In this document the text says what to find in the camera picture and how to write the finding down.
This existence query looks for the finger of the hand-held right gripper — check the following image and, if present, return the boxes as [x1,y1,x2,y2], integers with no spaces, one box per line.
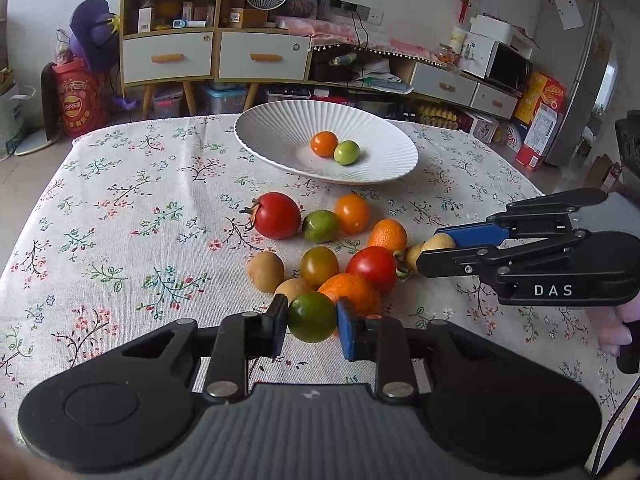
[434,188,609,247]
[416,230,591,279]

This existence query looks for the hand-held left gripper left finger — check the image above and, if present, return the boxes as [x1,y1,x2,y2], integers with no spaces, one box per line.
[116,294,289,403]

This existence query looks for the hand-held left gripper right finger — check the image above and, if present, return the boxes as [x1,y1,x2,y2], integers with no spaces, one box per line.
[336,297,502,404]

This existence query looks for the longan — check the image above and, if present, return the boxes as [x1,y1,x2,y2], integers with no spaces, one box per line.
[422,233,457,253]
[248,251,285,294]
[404,244,426,274]
[274,278,315,306]

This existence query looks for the dark green tomato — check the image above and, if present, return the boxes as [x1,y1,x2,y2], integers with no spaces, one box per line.
[287,291,338,344]

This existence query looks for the tangerine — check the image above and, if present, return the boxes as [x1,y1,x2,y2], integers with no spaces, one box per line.
[317,273,382,317]
[367,218,408,253]

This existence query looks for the red tomato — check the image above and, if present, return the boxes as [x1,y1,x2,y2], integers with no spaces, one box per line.
[346,246,412,295]
[241,192,302,240]

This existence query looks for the white ribbed plate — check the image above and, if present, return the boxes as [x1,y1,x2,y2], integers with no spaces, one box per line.
[233,100,420,185]

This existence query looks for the person's right hand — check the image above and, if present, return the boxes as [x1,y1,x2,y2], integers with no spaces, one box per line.
[596,304,633,357]

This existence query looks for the brownish green tomato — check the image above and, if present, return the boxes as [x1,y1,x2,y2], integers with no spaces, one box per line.
[299,246,340,288]

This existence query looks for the white patterned box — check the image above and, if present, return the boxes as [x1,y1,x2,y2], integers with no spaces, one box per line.
[460,110,501,143]

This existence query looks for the orange tomato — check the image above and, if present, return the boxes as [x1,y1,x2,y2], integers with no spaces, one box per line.
[334,194,371,235]
[310,131,340,158]

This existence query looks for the brown cardboard box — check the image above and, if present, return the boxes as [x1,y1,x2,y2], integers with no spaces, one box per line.
[585,154,623,193]

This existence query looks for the red and white carton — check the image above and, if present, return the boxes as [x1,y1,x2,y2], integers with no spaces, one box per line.
[515,102,559,171]

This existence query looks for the egg trays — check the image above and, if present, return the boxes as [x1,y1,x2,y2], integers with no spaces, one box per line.
[415,100,461,128]

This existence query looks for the grey low cabinet drawer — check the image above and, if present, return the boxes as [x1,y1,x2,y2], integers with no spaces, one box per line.
[411,62,477,106]
[471,82,518,120]

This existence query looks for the dark furniture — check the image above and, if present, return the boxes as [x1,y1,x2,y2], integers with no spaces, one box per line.
[614,117,640,191]

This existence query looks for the light green tomato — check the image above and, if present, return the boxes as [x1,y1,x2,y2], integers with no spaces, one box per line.
[333,140,361,165]

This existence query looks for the orange carton box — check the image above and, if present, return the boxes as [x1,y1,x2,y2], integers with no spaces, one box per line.
[514,71,568,126]

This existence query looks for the microwave oven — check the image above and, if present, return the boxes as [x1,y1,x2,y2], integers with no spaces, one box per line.
[457,32,533,93]

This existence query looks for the low wooden cabinet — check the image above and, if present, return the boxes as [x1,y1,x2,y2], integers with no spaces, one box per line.
[307,45,521,121]

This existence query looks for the floral tablecloth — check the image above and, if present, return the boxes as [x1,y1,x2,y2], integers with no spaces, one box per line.
[0,112,640,461]

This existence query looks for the silver refrigerator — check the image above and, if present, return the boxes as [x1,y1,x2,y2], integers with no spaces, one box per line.
[530,0,616,168]

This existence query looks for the stack of folded cloths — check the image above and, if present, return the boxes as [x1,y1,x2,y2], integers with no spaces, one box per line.
[350,57,413,93]

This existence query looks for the white flat box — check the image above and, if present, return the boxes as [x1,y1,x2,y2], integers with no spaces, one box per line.
[470,14,541,48]

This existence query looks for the clear storage box black top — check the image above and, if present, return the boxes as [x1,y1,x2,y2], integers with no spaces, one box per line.
[267,85,312,104]

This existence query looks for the clear storage box blue lid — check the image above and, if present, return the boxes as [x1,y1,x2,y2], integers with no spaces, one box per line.
[202,85,249,116]

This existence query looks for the white paper note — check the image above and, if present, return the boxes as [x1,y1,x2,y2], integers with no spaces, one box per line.
[554,0,586,31]

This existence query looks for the pink cloth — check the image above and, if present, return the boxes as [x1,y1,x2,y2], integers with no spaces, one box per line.
[276,16,441,61]

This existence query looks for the small clear storage box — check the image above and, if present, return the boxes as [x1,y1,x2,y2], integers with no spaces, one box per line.
[152,87,185,118]

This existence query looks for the wooden shelf cabinet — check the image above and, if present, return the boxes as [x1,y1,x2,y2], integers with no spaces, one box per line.
[119,0,321,121]

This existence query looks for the red snack bucket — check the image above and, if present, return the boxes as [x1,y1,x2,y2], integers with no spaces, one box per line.
[52,57,112,137]

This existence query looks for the black panel with white base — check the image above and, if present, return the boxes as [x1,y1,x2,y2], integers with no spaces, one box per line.
[14,62,68,157]

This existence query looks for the white paper bag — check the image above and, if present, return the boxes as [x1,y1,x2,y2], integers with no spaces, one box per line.
[0,82,37,153]

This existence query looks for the purple plush toy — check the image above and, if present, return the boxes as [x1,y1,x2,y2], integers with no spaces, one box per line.
[69,0,123,73]

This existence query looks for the thin black cable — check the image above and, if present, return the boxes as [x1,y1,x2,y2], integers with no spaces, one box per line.
[591,385,640,476]

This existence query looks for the black power cable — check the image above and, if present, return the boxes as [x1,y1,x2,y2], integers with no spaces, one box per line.
[350,7,371,52]

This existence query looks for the wall socket strip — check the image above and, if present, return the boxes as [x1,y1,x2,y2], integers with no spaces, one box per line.
[330,0,372,21]

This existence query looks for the grey drawer orange handle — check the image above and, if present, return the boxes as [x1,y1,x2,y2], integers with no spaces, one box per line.
[218,31,312,81]
[122,31,215,85]

